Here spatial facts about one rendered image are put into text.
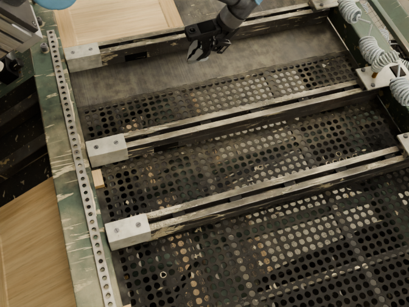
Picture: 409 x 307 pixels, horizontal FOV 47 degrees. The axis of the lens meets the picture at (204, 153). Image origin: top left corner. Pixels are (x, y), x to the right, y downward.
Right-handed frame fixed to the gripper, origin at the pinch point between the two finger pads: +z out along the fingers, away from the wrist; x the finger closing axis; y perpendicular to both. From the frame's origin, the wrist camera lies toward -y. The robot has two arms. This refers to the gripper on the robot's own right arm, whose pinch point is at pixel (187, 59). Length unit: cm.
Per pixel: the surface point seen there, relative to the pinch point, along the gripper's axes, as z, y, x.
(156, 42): 14.0, 3.9, 19.6
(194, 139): 13.3, 1.3, -23.4
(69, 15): 36, -14, 49
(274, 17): -12, 46, 17
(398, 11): -31, 126, 19
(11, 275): 86, -42, -36
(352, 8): -37, 54, 0
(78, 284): 33, -45, -57
